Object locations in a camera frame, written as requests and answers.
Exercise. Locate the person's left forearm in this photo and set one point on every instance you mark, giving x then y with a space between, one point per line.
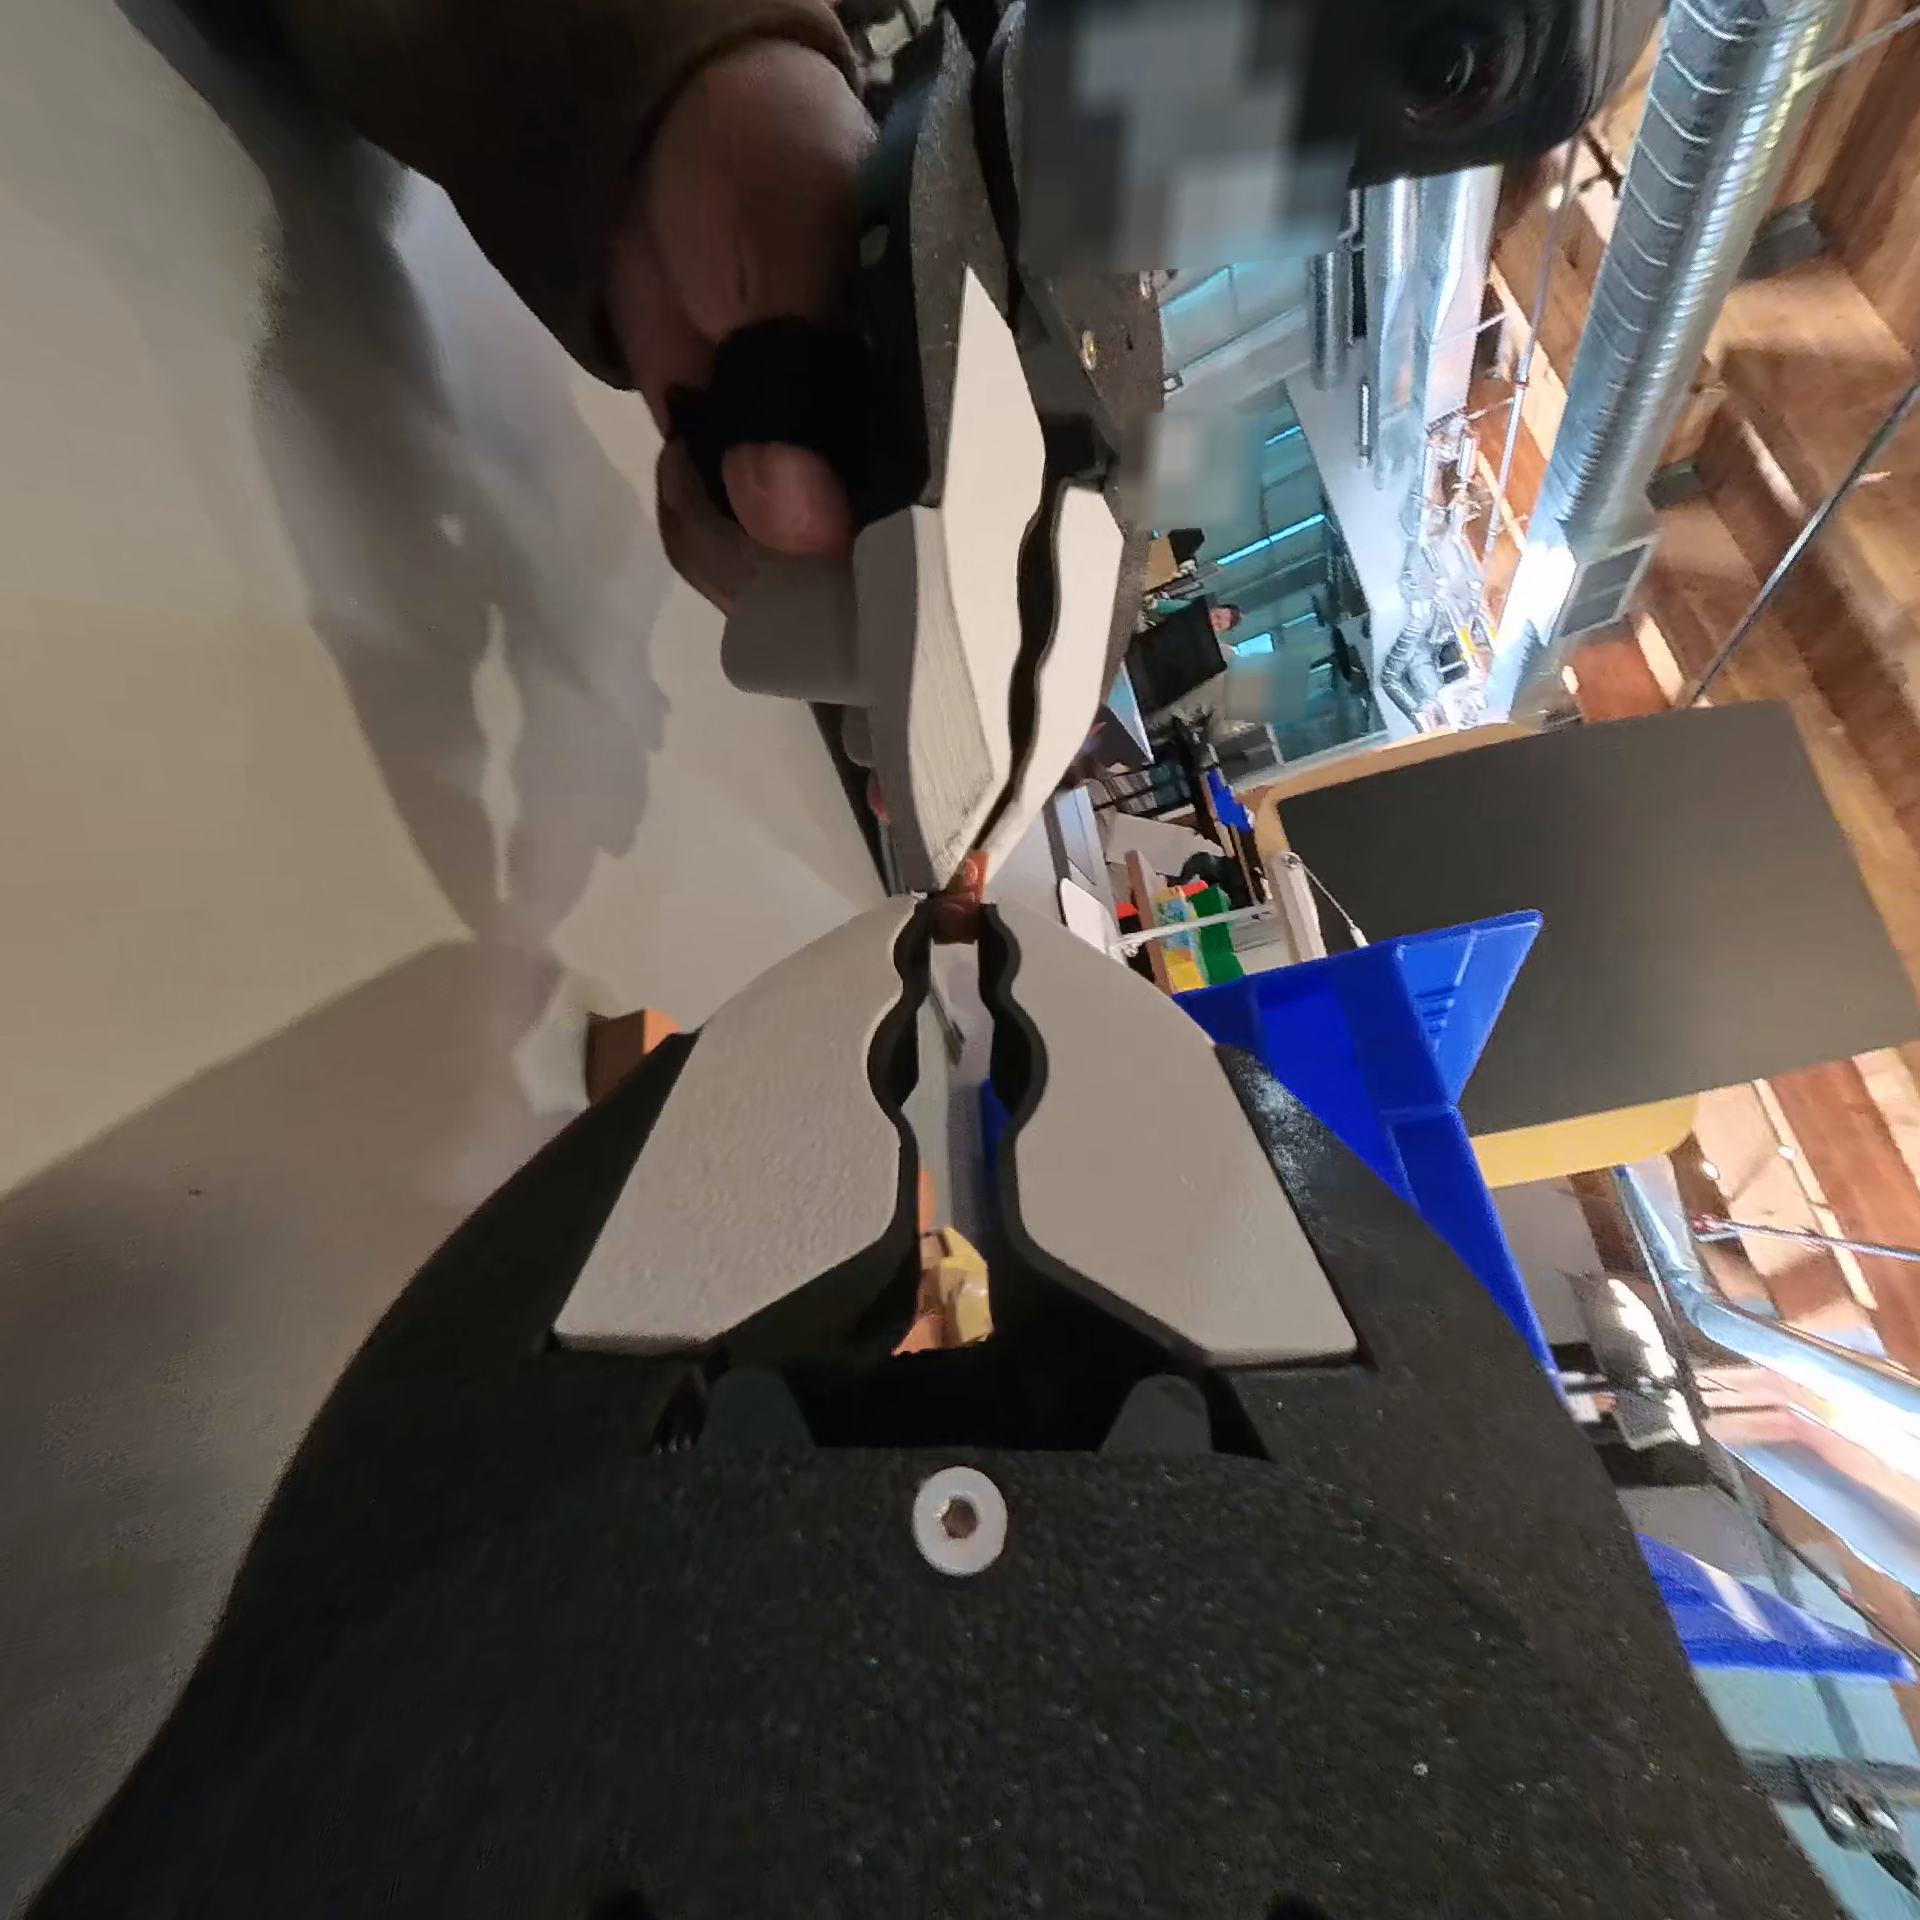
542 122

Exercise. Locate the grey desk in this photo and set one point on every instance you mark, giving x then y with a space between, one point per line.
214 752

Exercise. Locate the person's left hand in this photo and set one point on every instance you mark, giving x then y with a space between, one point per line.
721 241

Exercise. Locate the small orange brick assembly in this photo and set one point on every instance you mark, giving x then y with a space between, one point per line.
961 908

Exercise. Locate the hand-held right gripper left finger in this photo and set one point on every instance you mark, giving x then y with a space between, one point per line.
735 1188

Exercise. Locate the blue plastic crate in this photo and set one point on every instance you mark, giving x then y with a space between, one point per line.
1774 1612

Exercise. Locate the black board with wooden edge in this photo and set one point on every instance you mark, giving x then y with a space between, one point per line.
1621 934

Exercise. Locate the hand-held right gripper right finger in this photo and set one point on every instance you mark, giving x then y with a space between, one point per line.
1172 1188

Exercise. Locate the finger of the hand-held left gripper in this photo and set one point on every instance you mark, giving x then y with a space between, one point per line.
1021 514
902 647

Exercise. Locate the small brown brick piece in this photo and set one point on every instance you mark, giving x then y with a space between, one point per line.
634 1054

